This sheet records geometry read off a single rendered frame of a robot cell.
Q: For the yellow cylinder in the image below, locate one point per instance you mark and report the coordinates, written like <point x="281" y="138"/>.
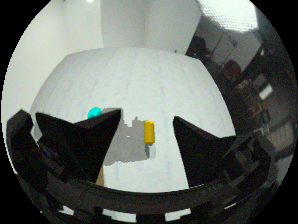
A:
<point x="148" y="131"/>

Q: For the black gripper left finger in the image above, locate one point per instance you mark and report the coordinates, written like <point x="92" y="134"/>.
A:
<point x="87" y="141"/>

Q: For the cyan circle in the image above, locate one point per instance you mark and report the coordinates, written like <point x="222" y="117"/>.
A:
<point x="94" y="112"/>

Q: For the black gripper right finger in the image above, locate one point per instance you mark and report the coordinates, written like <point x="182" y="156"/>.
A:
<point x="201" y="152"/>

